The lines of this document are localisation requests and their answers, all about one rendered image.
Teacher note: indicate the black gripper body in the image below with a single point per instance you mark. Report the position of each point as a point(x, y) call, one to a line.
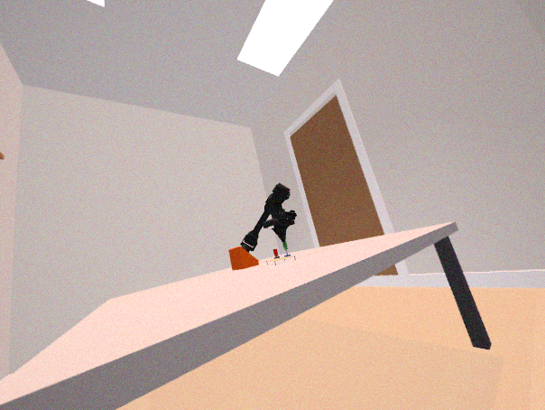
point(275, 221)

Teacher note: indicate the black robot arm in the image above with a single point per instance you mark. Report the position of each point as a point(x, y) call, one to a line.
point(276, 199)

